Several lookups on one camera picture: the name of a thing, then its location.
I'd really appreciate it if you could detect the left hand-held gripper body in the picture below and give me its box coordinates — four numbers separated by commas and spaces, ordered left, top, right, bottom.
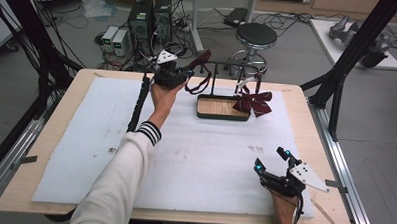
151, 49, 190, 92

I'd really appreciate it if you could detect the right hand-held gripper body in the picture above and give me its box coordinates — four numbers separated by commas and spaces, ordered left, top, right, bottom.
259, 160, 332, 200

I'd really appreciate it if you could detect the black rack with wooden tray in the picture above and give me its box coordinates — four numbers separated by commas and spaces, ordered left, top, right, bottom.
195, 60, 263, 123

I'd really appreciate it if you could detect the striped red bow tie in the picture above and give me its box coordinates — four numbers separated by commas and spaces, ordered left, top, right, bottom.
231, 71, 275, 120

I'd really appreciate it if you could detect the person's left hand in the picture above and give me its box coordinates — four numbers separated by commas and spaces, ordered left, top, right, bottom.
148, 80, 188, 128

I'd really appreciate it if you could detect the person's right hand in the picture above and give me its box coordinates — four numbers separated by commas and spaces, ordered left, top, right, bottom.
270, 191, 300, 224

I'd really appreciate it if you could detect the white metal stand leg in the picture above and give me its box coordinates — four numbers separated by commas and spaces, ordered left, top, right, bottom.
187, 0, 207, 57

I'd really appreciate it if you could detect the thin wooden stick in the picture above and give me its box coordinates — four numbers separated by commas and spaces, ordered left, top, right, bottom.
310, 198, 338, 224

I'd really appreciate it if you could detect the slim black computer tower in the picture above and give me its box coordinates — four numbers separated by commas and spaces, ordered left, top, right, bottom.
151, 0, 174, 45

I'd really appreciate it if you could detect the white power supply unit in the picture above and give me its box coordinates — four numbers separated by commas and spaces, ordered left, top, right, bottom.
101, 25, 119, 53
111, 28, 130, 58

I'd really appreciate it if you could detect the white foam board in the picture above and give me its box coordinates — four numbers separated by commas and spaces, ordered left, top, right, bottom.
31, 74, 321, 220

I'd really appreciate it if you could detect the large black computer tower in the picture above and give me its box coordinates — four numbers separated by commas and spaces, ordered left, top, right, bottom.
125, 0, 155, 56

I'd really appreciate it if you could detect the flat black box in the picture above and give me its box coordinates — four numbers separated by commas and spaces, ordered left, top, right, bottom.
222, 6, 249, 29

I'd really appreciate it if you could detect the black round stool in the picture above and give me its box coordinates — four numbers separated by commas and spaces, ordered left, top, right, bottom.
227, 21, 280, 81

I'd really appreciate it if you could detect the clear plastic bag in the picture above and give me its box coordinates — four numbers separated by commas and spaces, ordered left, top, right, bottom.
81, 0, 119, 23

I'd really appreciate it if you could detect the white floor board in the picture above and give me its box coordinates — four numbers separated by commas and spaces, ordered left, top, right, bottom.
307, 18, 397, 72

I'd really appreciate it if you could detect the grey robot part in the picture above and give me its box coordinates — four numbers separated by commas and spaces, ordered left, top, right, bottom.
328, 14, 361, 47

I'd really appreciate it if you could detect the thin black cable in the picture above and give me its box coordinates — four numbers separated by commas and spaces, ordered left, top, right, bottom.
294, 193, 306, 224

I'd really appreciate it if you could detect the tangle of floor cables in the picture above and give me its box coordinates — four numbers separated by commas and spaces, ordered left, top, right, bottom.
93, 21, 198, 76

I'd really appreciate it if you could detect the thick black sleeved cable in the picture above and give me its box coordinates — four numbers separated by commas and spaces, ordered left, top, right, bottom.
126, 73, 152, 134

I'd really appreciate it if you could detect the grey metal bracket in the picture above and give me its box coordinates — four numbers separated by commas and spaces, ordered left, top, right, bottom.
324, 178, 349, 195
9, 153, 39, 172

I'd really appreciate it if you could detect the aluminium rail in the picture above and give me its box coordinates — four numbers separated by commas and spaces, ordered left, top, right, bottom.
0, 114, 54, 208
304, 102, 381, 224

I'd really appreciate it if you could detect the black frame post with cables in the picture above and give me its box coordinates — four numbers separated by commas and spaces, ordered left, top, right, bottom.
0, 0, 88, 122

